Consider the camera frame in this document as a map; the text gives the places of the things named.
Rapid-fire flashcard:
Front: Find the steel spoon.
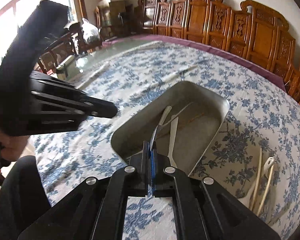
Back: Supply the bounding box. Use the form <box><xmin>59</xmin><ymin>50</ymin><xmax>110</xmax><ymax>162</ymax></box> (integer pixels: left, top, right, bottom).
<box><xmin>149</xmin><ymin>106</ymin><xmax>172</xmax><ymax>151</ymax></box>

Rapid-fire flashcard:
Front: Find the white ceramic soup spoon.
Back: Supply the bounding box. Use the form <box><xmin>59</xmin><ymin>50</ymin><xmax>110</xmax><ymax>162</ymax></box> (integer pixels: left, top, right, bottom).
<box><xmin>239</xmin><ymin>157</ymin><xmax>274</xmax><ymax>209</ymax></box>

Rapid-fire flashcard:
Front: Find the cream chopstick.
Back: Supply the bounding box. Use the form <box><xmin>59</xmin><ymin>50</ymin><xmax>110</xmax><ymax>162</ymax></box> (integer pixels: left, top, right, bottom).
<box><xmin>256</xmin><ymin>165</ymin><xmax>274</xmax><ymax>216</ymax></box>
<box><xmin>249</xmin><ymin>149</ymin><xmax>262</xmax><ymax>211</ymax></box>

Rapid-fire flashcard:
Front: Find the brown wooden chopstick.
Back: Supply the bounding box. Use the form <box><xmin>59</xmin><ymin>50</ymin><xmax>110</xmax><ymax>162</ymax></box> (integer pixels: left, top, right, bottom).
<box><xmin>160</xmin><ymin>113</ymin><xmax>205</xmax><ymax>136</ymax></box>

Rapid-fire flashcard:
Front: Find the person's left hand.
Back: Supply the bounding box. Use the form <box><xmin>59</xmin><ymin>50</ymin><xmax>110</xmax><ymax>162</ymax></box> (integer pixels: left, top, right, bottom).
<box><xmin>0</xmin><ymin>130</ymin><xmax>29</xmax><ymax>161</ymax></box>

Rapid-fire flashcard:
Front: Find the grey rectangular utensil tray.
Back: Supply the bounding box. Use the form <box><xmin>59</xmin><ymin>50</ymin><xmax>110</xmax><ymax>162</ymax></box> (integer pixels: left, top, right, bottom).
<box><xmin>111</xmin><ymin>81</ymin><xmax>230</xmax><ymax>175</ymax></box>

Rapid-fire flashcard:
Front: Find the white plastic bag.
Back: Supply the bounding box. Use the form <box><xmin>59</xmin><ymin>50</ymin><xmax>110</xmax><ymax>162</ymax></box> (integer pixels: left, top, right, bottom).
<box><xmin>82</xmin><ymin>18</ymin><xmax>100</xmax><ymax>44</ymax></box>

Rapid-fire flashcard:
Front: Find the blue floral tablecloth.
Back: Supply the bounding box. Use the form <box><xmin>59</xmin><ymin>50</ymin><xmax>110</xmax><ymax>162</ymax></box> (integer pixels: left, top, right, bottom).
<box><xmin>32</xmin><ymin>41</ymin><xmax>300</xmax><ymax>239</ymax></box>

